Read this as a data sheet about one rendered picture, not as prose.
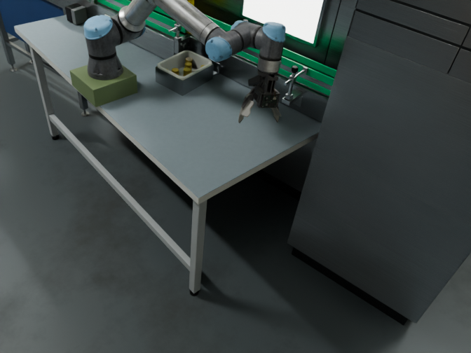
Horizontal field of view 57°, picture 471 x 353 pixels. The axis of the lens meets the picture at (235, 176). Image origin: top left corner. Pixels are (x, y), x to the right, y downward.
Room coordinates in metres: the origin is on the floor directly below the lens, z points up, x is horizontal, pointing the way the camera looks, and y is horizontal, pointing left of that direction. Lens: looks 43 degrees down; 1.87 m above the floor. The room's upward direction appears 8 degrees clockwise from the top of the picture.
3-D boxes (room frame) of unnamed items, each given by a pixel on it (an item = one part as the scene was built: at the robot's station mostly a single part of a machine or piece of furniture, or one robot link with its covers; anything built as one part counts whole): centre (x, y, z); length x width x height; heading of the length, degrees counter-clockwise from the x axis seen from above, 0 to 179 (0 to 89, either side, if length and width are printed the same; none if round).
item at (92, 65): (1.67, 0.64, 0.88); 0.15 x 0.15 x 0.10
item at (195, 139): (2.16, 0.19, 0.73); 1.58 x 1.52 x 0.04; 47
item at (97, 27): (1.68, 0.64, 1.00); 0.13 x 0.12 x 0.14; 146
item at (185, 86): (1.85, 0.29, 0.79); 0.27 x 0.17 x 0.08; 148
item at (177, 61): (1.83, 0.31, 0.80); 0.22 x 0.17 x 0.09; 148
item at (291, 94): (1.64, -0.19, 0.90); 0.17 x 0.05 x 0.23; 148
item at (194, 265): (1.66, 0.64, 0.36); 1.51 x 0.09 x 0.71; 47
